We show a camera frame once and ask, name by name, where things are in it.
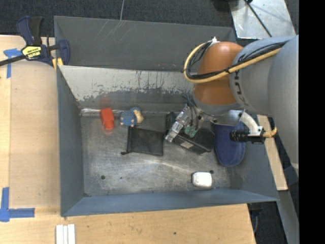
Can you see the grey metal bin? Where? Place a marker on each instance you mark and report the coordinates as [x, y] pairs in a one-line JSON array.
[[142, 171]]

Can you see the blue toy figure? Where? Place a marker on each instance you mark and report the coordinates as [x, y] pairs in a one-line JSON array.
[[129, 118]]

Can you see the black cylinder on white bracket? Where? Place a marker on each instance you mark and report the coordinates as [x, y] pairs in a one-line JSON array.
[[240, 135]]

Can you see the black cloth pouch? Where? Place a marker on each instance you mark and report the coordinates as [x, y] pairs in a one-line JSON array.
[[146, 141]]

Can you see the black rectangular case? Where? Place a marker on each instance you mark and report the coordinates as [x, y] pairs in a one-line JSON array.
[[203, 139]]

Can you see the white small box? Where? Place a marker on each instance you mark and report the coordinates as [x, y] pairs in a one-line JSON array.
[[202, 179]]

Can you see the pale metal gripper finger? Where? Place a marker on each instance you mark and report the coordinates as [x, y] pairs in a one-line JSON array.
[[173, 133], [182, 118]]

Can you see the red block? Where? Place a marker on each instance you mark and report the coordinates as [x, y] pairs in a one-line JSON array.
[[107, 119]]

